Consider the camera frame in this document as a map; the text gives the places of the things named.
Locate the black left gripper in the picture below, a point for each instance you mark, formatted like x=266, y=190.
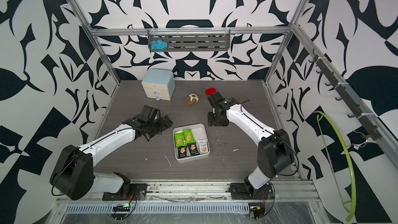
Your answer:
x=162, y=126

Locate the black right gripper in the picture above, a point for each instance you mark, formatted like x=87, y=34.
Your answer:
x=210, y=121

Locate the white cookie packet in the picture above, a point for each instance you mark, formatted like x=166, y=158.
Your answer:
x=202, y=146

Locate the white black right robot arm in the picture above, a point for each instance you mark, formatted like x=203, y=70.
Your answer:
x=274, y=153

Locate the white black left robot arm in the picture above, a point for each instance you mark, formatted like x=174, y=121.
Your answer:
x=74, y=174

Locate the white storage box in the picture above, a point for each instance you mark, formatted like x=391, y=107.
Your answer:
x=199, y=133

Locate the red plush heart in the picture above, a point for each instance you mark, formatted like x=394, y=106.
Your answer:
x=210, y=91

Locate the green cookie packet left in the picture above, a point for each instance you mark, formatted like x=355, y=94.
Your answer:
x=179, y=139

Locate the green cookie packet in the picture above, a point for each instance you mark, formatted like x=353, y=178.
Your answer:
x=188, y=136
x=179, y=139

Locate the brown white plush toy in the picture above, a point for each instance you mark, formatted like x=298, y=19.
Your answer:
x=193, y=98

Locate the green cookie packet middle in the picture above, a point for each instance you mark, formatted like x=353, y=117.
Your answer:
x=188, y=136

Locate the light blue drawer cabinet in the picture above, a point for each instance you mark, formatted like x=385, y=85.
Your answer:
x=159, y=84

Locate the black cookie packet left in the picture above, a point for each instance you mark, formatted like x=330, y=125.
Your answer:
x=182, y=152

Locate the black cookie packet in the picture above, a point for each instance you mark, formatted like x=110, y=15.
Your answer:
x=182, y=152
x=193, y=149

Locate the black cookie packet middle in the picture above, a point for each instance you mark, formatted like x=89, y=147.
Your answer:
x=193, y=149

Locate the blue crochet item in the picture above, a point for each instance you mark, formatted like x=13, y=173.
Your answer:
x=158, y=45

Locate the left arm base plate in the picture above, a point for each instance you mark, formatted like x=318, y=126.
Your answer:
x=138, y=190

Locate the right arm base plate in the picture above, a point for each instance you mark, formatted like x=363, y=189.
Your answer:
x=243, y=191

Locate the grey wall rack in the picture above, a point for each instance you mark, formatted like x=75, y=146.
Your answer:
x=192, y=39

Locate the black hook rail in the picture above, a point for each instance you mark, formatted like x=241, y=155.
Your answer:
x=346, y=93

